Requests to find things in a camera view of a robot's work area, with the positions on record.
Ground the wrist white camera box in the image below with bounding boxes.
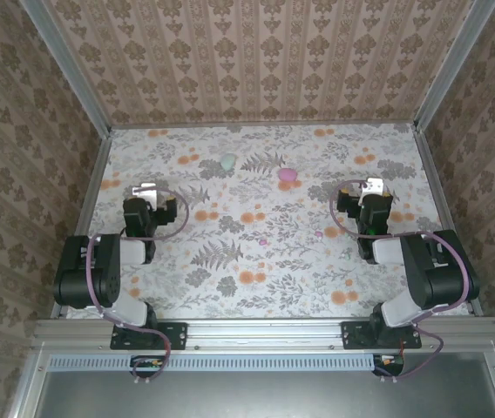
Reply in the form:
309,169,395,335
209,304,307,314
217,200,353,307
132,182,158,208
359,177,383,204

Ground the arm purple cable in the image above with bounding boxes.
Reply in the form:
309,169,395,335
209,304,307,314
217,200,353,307
332,179,471,384
85,187,190,387

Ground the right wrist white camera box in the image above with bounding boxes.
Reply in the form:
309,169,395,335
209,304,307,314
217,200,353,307
359,177,383,204

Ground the aluminium frame post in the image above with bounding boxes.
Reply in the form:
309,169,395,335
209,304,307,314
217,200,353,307
411,0,495,131
17,0,114,137

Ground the black cable connector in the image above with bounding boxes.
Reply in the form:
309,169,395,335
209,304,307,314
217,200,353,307
371,353,405,378
130,354,166,380

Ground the grey sheet metal panel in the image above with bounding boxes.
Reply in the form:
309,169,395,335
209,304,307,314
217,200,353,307
10,350,495,418

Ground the floral patterned table cover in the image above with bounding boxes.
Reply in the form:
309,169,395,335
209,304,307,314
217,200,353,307
62,123,471,319

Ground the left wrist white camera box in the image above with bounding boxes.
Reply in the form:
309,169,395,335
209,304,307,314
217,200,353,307
132,182,158,208

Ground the grey slotted cable duct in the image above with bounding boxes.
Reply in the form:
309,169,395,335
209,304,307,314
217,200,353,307
49,353,382,373

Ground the aluminium table side rail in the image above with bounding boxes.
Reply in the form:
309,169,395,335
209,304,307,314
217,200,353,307
51,130,114,321
412,128,486,317

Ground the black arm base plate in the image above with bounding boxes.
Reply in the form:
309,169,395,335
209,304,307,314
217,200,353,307
110,320,187,351
342,320,423,351

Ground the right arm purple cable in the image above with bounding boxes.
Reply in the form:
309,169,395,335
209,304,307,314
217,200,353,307
332,179,471,384

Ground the aluminium mounting rail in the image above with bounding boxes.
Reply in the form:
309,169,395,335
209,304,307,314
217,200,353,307
33,317,495,354

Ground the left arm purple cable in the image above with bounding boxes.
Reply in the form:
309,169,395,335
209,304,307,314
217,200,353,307
85,187,190,387

